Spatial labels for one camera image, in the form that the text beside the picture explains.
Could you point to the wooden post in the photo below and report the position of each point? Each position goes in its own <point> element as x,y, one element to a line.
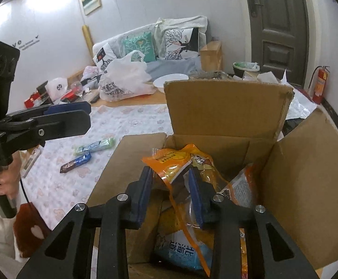
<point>87,42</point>

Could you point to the green candy bar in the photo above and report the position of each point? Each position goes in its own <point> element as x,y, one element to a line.
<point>94,146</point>

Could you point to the blue candy bar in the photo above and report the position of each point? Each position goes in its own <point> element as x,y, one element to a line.
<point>76,162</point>

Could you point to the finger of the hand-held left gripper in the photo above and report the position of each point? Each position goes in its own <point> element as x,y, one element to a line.
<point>67,107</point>
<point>67,128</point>

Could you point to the blue cracker packet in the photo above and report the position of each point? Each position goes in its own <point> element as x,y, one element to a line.
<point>183,255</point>

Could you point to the red fire extinguisher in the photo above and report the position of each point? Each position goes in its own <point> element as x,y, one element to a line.
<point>320,84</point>

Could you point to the white printed plastic bag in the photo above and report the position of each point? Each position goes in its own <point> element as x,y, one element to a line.
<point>122,78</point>

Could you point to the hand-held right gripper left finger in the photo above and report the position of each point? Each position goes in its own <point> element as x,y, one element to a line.
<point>146,197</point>

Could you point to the white cushion red black print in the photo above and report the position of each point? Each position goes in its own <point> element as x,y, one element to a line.
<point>103,56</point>

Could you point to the cardboard box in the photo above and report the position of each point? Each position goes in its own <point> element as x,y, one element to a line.
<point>230,110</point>

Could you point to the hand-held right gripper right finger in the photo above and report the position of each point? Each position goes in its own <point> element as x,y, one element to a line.
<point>195,197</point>

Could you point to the brown heart print cloth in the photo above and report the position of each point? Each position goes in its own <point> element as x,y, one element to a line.
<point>31,229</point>

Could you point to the white orange snack packet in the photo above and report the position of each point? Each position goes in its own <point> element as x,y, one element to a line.
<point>241,189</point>

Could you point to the dark trash bin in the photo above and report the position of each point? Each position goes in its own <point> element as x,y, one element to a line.
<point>244,69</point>

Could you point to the grey sofa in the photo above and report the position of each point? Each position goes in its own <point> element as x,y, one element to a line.
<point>169,66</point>

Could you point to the yellow snack packet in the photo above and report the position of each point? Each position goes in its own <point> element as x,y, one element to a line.
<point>171,221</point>

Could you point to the white bowl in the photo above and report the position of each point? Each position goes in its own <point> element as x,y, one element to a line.
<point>169,82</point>

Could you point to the tree print cushion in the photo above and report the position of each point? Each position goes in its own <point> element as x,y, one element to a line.
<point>180,45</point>

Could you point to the white flat device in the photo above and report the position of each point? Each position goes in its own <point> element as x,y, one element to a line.
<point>31,162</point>

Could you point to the silver mailer bags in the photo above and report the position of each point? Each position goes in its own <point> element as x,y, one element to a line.
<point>296,101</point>

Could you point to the teal leaf cushion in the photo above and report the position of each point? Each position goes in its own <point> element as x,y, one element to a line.
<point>138,46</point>

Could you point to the person's left hand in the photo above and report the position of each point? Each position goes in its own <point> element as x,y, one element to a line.
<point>10,180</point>

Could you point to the red box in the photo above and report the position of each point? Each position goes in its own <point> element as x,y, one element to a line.
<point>31,100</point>

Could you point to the floral tablecloth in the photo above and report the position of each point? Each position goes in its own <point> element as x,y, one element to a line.
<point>128,119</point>

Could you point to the glass tray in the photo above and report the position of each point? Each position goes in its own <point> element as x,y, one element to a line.
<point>209,75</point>

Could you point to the small white logo bag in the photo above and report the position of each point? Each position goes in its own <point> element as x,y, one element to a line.
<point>57,88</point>

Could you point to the wine glass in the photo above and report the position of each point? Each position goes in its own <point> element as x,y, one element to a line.
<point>76,88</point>

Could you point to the dark grey door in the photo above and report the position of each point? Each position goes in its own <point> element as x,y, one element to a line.
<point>276,29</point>

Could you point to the small wooden box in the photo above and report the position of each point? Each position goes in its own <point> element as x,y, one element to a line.
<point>211,56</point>

